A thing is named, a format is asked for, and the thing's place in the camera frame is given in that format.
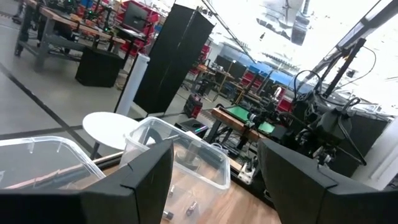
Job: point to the silver purple battery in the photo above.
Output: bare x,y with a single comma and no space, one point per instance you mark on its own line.
191,208

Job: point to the tall black panel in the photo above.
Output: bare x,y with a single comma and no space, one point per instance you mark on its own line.
174,62

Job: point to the wooden bench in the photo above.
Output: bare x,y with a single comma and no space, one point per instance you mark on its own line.
233,123

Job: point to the red black tool box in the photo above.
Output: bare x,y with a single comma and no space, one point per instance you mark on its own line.
192,107

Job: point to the clear plastic bin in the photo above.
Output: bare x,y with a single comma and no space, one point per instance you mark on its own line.
46,155
205,174

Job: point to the dark battery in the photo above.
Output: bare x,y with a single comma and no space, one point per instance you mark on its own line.
168,215

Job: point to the green mat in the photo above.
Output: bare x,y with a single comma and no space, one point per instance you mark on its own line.
239,113

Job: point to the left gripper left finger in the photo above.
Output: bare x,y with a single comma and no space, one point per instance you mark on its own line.
93,205

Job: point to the black cabinet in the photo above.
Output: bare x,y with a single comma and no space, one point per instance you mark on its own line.
99,67

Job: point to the wooden top workbench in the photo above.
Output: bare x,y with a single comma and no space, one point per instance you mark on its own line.
62,21

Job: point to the white tower fan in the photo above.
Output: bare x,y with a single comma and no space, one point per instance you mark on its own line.
133,84

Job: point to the black monitor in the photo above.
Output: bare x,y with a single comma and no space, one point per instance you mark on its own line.
135,15
237,70

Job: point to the black computer with lights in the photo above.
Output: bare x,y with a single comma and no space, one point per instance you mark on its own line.
191,126

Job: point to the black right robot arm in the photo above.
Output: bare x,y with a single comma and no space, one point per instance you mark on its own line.
306,109

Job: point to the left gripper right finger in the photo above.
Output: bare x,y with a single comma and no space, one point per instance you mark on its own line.
311,199

